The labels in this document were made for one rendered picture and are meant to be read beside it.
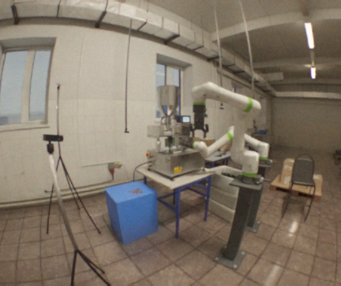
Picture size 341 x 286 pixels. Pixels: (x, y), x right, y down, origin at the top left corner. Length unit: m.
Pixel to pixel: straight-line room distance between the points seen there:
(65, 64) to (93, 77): 0.59
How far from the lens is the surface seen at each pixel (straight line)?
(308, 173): 2.90
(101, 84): 3.07
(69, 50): 3.19
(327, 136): 11.49
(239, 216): 1.47
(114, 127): 3.06
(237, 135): 1.36
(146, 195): 1.78
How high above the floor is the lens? 1.40
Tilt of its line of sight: 8 degrees down
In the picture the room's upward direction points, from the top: straight up
